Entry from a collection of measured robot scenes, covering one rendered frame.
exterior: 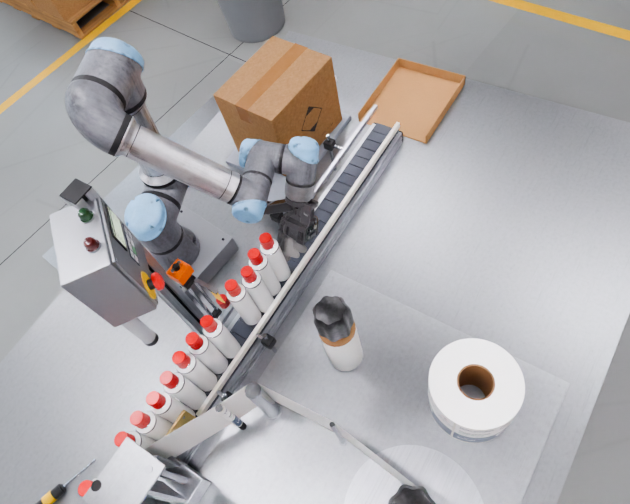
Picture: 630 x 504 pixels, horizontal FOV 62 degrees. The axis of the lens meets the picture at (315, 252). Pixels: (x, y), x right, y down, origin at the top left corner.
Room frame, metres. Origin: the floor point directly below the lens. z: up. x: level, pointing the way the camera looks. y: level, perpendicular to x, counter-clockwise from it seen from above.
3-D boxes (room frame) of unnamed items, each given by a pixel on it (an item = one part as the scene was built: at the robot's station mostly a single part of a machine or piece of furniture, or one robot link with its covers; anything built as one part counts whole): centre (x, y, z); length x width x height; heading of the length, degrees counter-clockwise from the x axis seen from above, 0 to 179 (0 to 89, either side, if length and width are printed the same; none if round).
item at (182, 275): (0.66, 0.29, 1.05); 0.10 x 0.04 x 0.33; 42
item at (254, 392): (0.40, 0.23, 0.97); 0.05 x 0.05 x 0.19
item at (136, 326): (0.60, 0.44, 1.18); 0.04 x 0.04 x 0.21
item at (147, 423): (0.42, 0.49, 0.98); 0.05 x 0.05 x 0.20
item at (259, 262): (0.74, 0.15, 0.98); 0.05 x 0.05 x 0.20
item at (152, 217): (0.96, 0.40, 1.06); 0.13 x 0.12 x 0.14; 153
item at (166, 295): (0.71, 0.38, 1.17); 0.04 x 0.04 x 0.67; 42
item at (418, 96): (1.30, -0.49, 0.85); 0.30 x 0.26 x 0.04; 132
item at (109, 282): (0.63, 0.39, 1.38); 0.17 x 0.10 x 0.19; 7
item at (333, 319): (0.48, 0.01, 1.03); 0.09 x 0.09 x 0.30
